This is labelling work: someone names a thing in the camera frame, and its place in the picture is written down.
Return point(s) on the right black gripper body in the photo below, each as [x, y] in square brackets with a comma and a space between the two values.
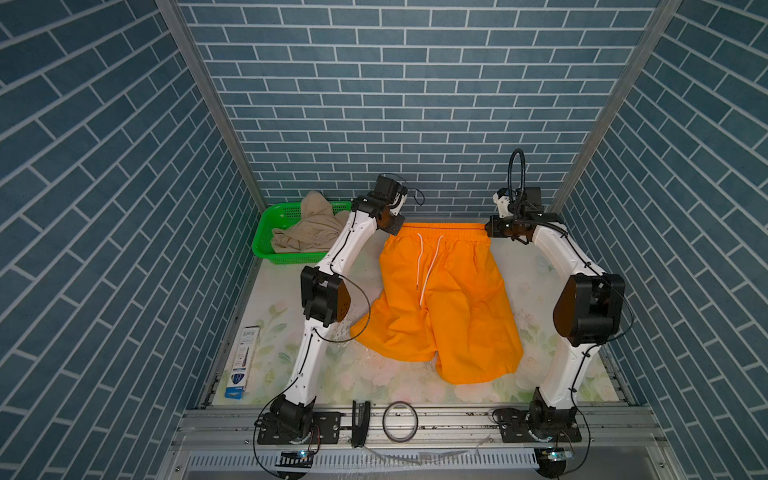
[507, 227]

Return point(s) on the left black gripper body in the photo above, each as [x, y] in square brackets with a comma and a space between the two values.
[389, 221]

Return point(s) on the orange shorts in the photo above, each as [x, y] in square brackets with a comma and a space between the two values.
[444, 300]

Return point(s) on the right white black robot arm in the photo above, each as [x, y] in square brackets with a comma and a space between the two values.
[586, 316]

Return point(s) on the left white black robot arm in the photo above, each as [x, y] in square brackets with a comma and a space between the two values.
[325, 302]

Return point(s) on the beige shorts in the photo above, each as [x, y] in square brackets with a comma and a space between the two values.
[317, 230]

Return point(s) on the green plastic basket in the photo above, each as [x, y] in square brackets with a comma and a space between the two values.
[280, 216]

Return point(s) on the white blue paper box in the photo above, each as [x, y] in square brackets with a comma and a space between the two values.
[242, 359]

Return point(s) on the right circuit board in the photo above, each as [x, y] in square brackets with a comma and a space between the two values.
[548, 458]

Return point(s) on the circuit board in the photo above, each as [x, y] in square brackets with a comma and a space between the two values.
[295, 459]
[548, 458]

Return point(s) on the left circuit board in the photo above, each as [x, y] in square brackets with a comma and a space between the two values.
[295, 459]

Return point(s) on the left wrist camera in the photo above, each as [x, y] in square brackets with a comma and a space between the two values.
[389, 191]

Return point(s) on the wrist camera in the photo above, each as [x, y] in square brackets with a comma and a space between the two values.
[504, 203]
[389, 191]

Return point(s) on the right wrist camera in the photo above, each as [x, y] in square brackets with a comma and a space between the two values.
[504, 203]

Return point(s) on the black clamp bracket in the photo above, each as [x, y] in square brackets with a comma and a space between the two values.
[360, 423]

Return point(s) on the right corner aluminium post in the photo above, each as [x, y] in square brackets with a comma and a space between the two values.
[636, 27]

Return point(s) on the corner aluminium post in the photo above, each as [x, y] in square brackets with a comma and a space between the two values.
[636, 27]
[181, 33]

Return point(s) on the left corner aluminium post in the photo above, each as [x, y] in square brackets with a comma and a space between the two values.
[181, 33]

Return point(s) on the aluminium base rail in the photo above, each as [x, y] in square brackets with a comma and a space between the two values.
[458, 441]

